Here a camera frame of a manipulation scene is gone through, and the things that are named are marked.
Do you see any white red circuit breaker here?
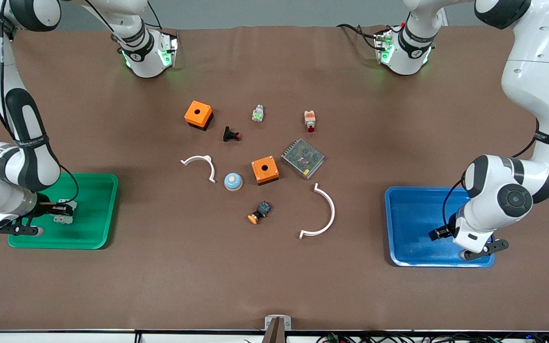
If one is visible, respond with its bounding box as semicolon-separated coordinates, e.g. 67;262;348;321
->
53;199;78;225

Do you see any green plastic tray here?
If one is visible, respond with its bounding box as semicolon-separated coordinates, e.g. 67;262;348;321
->
8;172;119;250

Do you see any blue plastic tray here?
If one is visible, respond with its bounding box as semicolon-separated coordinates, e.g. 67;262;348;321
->
384;186;496;268

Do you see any large white curved clip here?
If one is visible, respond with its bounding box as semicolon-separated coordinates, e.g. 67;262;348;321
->
299;183;336;240

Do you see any small white curved clip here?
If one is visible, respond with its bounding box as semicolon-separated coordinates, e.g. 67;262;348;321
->
180;155;217;184

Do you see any metal mesh power supply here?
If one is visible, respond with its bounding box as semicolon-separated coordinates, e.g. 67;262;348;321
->
281;138;325;181

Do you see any orange button box black base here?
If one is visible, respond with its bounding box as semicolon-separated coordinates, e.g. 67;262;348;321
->
184;100;214;131

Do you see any brown table mat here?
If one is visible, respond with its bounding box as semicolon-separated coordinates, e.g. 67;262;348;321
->
0;25;549;333

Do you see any blue white dome button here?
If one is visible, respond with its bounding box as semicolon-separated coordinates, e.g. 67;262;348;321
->
224;172;244;192

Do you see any orange button blue contact block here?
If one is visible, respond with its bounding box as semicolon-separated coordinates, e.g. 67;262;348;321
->
247;201;272;225

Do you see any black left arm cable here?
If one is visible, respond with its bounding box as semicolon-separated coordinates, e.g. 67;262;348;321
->
442;118;542;230

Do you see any grey bracket with post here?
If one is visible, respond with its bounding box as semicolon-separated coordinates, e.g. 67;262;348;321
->
261;315;293;343

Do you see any black left base cable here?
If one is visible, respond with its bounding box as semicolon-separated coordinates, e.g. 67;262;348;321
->
336;22;386;51

